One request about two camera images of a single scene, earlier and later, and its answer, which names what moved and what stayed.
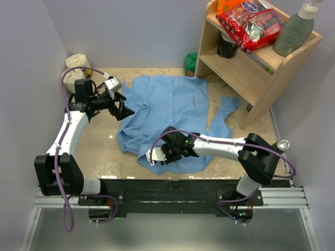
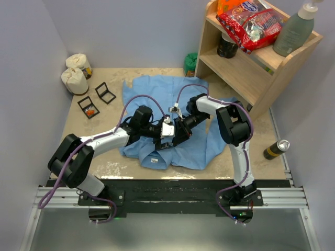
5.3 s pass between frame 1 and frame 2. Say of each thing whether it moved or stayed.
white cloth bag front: stayed
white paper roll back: stayed
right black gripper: moved
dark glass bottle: stayed
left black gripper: moved
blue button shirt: stayed
